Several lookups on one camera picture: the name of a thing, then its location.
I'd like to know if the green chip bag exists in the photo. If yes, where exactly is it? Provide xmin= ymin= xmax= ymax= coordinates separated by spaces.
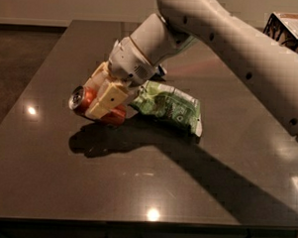
xmin=130 ymin=80 xmax=202 ymax=137

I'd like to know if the blue chip bag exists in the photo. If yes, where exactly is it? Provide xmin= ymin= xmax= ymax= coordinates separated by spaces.
xmin=153 ymin=65 xmax=167 ymax=79

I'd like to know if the black wire basket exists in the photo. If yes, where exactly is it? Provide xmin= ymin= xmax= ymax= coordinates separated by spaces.
xmin=262 ymin=12 xmax=298 ymax=54

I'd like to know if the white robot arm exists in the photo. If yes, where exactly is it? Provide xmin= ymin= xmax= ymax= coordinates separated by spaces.
xmin=84 ymin=0 xmax=298 ymax=140

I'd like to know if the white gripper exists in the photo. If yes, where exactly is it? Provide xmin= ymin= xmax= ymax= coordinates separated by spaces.
xmin=84 ymin=37 xmax=156 ymax=120

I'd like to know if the red coke can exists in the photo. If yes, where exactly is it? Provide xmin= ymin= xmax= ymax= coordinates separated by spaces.
xmin=68 ymin=86 xmax=127 ymax=127

